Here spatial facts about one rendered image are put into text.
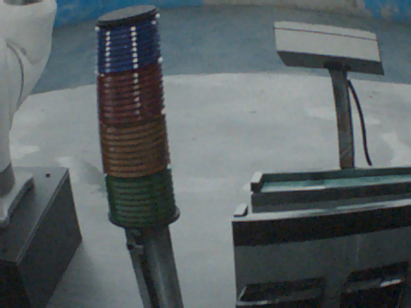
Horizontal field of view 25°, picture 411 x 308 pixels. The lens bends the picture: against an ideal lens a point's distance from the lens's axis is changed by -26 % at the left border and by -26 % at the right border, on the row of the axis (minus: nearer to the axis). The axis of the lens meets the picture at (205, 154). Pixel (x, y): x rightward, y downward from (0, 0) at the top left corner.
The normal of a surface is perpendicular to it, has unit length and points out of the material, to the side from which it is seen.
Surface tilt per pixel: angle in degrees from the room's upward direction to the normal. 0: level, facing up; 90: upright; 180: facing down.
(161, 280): 90
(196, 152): 0
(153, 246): 90
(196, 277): 0
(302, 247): 90
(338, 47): 57
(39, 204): 2
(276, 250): 90
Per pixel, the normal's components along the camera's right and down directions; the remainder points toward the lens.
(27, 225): -0.08, -0.93
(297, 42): -0.23, -0.21
